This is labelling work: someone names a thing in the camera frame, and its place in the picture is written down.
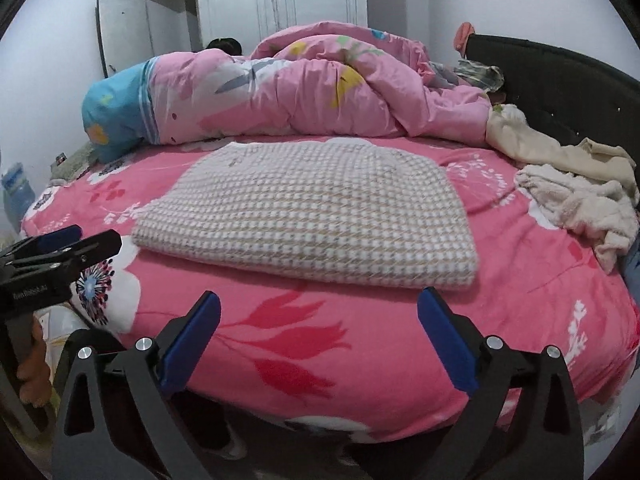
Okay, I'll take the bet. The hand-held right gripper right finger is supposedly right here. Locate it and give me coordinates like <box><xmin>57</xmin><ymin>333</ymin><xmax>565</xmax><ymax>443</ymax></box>
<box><xmin>417</xmin><ymin>286</ymin><xmax>586</xmax><ymax>480</ymax></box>

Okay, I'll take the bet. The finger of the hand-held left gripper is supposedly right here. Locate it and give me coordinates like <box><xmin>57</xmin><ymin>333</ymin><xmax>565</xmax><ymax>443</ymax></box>
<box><xmin>0</xmin><ymin>230</ymin><xmax>123</xmax><ymax>286</ymax></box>
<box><xmin>0</xmin><ymin>225</ymin><xmax>83</xmax><ymax>262</ymax></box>

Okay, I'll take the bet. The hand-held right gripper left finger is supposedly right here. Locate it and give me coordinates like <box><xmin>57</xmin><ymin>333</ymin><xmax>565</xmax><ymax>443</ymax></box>
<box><xmin>50</xmin><ymin>290</ymin><xmax>222</xmax><ymax>480</ymax></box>

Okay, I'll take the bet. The beige white checked sweater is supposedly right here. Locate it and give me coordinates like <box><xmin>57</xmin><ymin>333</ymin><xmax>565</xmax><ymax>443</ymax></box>
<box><xmin>131</xmin><ymin>140</ymin><xmax>480</xmax><ymax>291</ymax></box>

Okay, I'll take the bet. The person's left hand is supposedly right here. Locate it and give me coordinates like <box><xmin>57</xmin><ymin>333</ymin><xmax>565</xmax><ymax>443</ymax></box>
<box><xmin>15</xmin><ymin>310</ymin><xmax>58</xmax><ymax>403</ymax></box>

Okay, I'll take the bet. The blue water bottle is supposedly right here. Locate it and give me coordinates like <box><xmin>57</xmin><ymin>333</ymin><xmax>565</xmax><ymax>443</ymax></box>
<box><xmin>1</xmin><ymin>162</ymin><xmax>37</xmax><ymax>233</ymax></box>

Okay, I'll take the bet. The green patterned cloth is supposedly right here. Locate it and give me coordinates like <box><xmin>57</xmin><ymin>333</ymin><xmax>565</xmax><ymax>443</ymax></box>
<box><xmin>49</xmin><ymin>141</ymin><xmax>98</xmax><ymax>181</ymax></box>

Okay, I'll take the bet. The pink floral bedsheet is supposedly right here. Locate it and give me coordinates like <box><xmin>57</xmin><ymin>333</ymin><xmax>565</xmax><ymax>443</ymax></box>
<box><xmin>20</xmin><ymin>132</ymin><xmax>640</xmax><ymax>443</ymax></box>

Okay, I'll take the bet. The white shoe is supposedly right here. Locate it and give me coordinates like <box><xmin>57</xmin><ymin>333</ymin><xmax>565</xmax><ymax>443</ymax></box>
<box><xmin>210</xmin><ymin>420</ymin><xmax>248</xmax><ymax>461</ymax></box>

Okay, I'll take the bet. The white fluffy garment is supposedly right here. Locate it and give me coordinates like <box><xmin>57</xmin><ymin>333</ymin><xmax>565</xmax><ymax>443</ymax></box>
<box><xmin>515</xmin><ymin>164</ymin><xmax>640</xmax><ymax>275</ymax></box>

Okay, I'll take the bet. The blue denim cloth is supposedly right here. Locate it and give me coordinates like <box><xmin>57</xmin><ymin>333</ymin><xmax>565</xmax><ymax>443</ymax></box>
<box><xmin>620</xmin><ymin>242</ymin><xmax>640</xmax><ymax>306</ymax></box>

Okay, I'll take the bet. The cream garment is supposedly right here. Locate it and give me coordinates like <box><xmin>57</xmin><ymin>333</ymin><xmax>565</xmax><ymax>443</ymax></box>
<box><xmin>486</xmin><ymin>104</ymin><xmax>638</xmax><ymax>196</ymax></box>

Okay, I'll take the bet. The dark round object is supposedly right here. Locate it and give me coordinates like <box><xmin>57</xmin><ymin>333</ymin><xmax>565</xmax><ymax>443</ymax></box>
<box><xmin>206</xmin><ymin>37</ymin><xmax>244</xmax><ymax>57</ymax></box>

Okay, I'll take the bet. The pink floral duvet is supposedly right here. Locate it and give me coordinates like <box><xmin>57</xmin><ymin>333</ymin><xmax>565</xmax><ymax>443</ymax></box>
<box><xmin>82</xmin><ymin>21</ymin><xmax>493</xmax><ymax>163</ymax></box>

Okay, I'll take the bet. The green plaid cloth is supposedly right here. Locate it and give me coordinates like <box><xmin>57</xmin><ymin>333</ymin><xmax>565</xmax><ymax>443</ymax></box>
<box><xmin>430</xmin><ymin>58</ymin><xmax>505</xmax><ymax>93</ymax></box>

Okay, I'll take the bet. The black padded headboard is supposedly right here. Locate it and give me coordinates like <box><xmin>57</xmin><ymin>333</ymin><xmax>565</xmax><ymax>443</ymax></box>
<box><xmin>465</xmin><ymin>34</ymin><xmax>640</xmax><ymax>181</ymax></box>

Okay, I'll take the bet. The orange cloth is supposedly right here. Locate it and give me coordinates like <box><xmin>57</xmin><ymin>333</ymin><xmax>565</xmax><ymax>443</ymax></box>
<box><xmin>454</xmin><ymin>21</ymin><xmax>476</xmax><ymax>53</ymax></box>

